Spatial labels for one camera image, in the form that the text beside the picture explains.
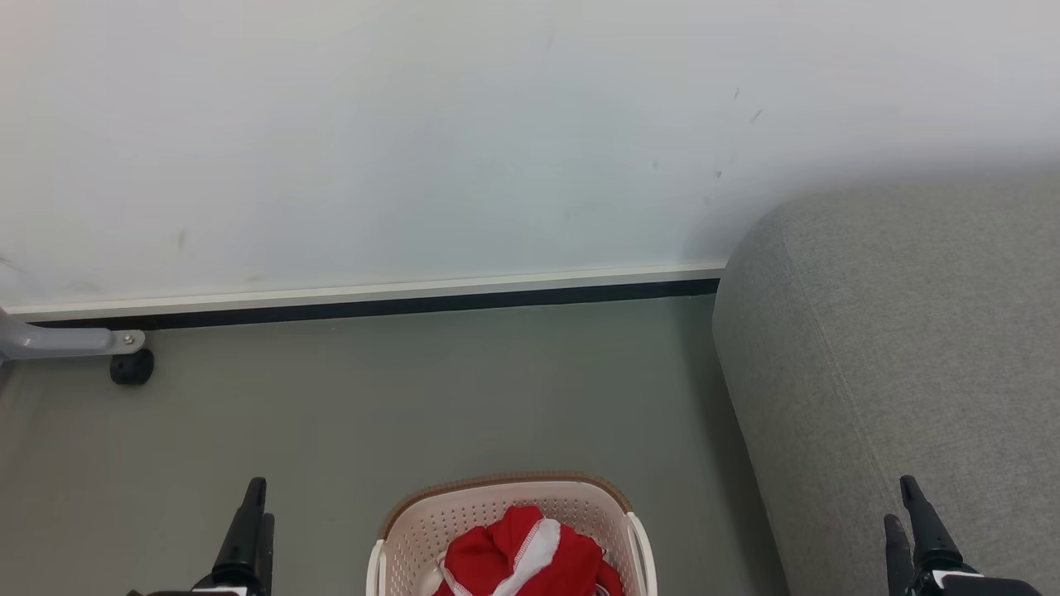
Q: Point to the grey metal furniture leg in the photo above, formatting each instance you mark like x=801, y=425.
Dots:
x=58, y=341

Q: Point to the white and black wall baseboard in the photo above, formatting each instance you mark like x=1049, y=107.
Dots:
x=373, y=298

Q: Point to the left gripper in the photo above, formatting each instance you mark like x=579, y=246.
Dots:
x=217, y=591

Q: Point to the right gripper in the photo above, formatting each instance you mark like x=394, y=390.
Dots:
x=977, y=586

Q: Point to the red and white garment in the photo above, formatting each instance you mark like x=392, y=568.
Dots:
x=497, y=559

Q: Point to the cream perforated plastic laundry basket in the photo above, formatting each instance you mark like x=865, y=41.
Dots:
x=431, y=521

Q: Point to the grey fabric sofa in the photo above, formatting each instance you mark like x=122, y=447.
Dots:
x=894, y=372

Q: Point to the black caster wheel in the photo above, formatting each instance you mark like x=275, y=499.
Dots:
x=132, y=367

